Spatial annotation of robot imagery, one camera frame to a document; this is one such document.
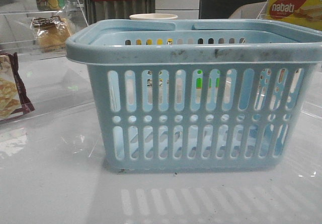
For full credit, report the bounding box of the packaged bread slice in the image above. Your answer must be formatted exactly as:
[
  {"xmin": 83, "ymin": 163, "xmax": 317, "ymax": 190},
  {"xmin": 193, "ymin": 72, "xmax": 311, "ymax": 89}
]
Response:
[{"xmin": 31, "ymin": 15, "xmax": 72, "ymax": 52}]

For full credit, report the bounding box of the light blue plastic basket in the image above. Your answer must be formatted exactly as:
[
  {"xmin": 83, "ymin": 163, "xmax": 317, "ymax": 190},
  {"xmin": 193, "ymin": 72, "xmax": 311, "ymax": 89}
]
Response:
[{"xmin": 66, "ymin": 19, "xmax": 321, "ymax": 171}]

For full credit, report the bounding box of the white paper cup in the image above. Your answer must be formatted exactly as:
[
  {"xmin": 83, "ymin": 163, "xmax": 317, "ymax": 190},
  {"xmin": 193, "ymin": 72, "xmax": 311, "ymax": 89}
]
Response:
[{"xmin": 129, "ymin": 13, "xmax": 178, "ymax": 20}]

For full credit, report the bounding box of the clear acrylic shelf left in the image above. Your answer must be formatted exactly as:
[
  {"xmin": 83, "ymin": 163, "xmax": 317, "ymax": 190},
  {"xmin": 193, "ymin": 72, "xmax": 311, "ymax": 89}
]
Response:
[{"xmin": 1, "ymin": 0, "xmax": 93, "ymax": 129}]

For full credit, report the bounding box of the brown cracker packet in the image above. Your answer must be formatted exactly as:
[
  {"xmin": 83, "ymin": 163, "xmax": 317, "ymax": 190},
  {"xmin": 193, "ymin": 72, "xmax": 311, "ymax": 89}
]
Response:
[{"xmin": 1, "ymin": 53, "xmax": 35, "ymax": 122}]

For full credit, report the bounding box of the yellow nabati wafer box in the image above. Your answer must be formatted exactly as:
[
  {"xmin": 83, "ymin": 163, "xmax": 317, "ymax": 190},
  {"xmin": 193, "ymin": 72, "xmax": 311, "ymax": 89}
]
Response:
[{"xmin": 266, "ymin": 0, "xmax": 321, "ymax": 30}]

